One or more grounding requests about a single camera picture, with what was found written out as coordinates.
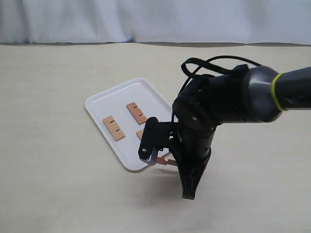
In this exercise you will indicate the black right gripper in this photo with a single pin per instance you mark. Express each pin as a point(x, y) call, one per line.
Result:
point(195, 131)

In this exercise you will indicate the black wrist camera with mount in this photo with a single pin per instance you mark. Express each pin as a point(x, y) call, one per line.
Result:
point(156, 137)

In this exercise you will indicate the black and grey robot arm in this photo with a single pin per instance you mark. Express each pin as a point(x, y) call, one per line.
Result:
point(256, 95)

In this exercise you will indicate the white rectangular plastic tray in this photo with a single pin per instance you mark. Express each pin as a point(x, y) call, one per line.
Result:
point(112, 103)

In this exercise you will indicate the white backdrop curtain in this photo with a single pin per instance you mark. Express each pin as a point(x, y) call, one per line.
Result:
point(145, 21)

